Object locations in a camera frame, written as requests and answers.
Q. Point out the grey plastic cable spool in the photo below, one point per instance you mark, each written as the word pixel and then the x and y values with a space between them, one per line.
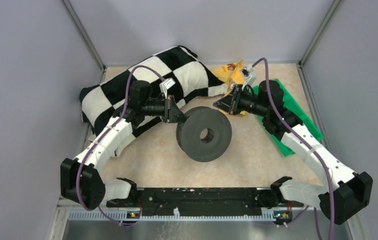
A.
pixel 205 135

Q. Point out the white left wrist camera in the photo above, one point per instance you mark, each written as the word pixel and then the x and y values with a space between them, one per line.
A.
pixel 165 85

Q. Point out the green three-compartment plastic bin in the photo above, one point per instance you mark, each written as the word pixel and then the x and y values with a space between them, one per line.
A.
pixel 291 104

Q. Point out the yellow cartoon print cloth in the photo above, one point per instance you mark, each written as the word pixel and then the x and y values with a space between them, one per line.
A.
pixel 230 74

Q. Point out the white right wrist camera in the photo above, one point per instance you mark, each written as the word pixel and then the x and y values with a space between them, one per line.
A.
pixel 249 75

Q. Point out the black white checkered pillow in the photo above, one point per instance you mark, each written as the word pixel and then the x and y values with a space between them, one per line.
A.
pixel 193 79

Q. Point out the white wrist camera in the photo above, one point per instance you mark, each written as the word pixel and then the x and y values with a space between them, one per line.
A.
pixel 249 75
pixel 165 85

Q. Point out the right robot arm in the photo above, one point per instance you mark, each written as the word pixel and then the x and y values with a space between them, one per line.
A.
pixel 344 192

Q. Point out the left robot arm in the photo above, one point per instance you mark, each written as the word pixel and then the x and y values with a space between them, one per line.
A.
pixel 80 179

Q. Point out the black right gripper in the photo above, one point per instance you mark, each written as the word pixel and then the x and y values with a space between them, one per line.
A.
pixel 230 103

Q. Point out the aluminium front rail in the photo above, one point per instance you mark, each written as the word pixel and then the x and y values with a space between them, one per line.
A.
pixel 72 222

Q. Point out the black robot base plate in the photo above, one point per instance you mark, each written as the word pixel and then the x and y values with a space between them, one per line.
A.
pixel 202 202

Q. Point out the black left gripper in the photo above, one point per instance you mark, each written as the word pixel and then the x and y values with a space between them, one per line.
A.
pixel 172 113

